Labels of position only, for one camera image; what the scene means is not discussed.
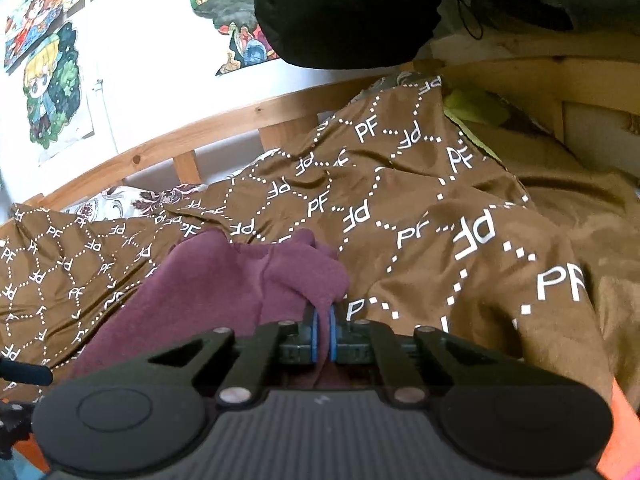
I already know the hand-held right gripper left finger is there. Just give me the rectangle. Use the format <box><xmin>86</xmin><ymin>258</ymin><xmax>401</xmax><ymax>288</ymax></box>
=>
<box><xmin>149</xmin><ymin>306</ymin><xmax>321</xmax><ymax>407</ymax></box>

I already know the wooden bed frame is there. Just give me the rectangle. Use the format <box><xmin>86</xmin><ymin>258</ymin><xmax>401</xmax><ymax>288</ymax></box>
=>
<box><xmin>22</xmin><ymin>30</ymin><xmax>640</xmax><ymax>212</ymax></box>

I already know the maroon garment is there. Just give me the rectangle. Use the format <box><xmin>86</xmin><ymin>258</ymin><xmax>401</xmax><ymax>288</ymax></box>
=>
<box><xmin>70</xmin><ymin>228</ymin><xmax>351</xmax><ymax>392</ymax></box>

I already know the green cartoon wall poster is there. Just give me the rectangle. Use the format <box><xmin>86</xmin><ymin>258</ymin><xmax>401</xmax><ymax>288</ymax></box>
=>
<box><xmin>22</xmin><ymin>21</ymin><xmax>97</xmax><ymax>167</ymax></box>

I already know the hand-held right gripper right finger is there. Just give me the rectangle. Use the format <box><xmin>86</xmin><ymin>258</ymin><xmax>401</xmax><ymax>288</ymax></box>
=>
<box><xmin>328</xmin><ymin>301</ymin><xmax>502</xmax><ymax>407</ymax></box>

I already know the floral bed sheet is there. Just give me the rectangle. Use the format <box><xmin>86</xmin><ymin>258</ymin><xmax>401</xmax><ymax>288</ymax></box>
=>
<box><xmin>62</xmin><ymin>182</ymin><xmax>210</xmax><ymax>222</ymax></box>

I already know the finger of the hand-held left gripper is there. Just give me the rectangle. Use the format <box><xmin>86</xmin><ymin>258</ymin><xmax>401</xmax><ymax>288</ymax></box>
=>
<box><xmin>0</xmin><ymin>357</ymin><xmax>54</xmax><ymax>387</ymax></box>

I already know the colourful comic wall poster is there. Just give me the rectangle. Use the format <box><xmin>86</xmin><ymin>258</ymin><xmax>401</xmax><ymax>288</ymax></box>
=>
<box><xmin>4</xmin><ymin>0</ymin><xmax>67</xmax><ymax>75</ymax></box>

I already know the yellow-green cloth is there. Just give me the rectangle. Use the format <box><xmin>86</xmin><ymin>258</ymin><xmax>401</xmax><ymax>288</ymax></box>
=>
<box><xmin>442</xmin><ymin>87</ymin><xmax>517</xmax><ymax>129</ymax></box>

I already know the orange and pink cloth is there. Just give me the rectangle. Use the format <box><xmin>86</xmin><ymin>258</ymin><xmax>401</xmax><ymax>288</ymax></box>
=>
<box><xmin>597</xmin><ymin>382</ymin><xmax>640</xmax><ymax>480</ymax></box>

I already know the plain brown fleece blanket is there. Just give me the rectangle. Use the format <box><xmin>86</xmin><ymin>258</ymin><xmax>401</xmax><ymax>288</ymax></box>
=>
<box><xmin>465</xmin><ymin>120</ymin><xmax>640</xmax><ymax>413</ymax></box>

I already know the brown printed blanket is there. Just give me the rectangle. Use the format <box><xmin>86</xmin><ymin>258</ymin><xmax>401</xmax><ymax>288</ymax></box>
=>
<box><xmin>0</xmin><ymin>72</ymin><xmax>617</xmax><ymax>411</ymax></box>

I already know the black cloth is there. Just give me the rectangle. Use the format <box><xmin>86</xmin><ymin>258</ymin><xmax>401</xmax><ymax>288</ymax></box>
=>
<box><xmin>252</xmin><ymin>0</ymin><xmax>576</xmax><ymax>69</ymax></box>

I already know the black cord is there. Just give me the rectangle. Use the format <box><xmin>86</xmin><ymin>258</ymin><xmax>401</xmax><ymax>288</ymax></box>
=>
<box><xmin>454</xmin><ymin>0</ymin><xmax>485</xmax><ymax>41</ymax></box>

